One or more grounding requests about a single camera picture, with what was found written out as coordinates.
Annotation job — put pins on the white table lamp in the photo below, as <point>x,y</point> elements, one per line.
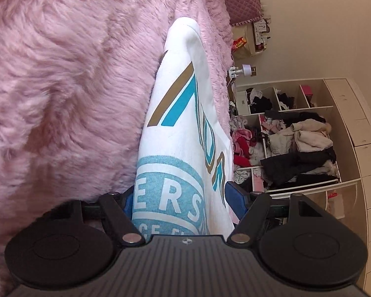
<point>244,70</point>

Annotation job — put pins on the white printed sweatshirt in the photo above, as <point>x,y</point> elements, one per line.
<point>185,156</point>

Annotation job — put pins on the pink fluffy bed blanket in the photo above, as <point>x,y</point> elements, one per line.
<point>75,83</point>

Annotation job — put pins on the white drawer cabinet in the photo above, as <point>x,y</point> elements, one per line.
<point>358,160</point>

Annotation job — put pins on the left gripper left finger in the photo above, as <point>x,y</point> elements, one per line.
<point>116,213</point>

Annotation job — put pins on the clothes pile on shelves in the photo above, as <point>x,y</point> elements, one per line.
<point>280,140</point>

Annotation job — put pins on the red snack bag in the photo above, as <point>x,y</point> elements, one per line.
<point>238,44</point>

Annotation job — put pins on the white open wardrobe shelf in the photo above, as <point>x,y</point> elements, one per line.
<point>325,196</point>

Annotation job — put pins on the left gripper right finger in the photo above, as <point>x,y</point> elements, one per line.
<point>251,209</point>

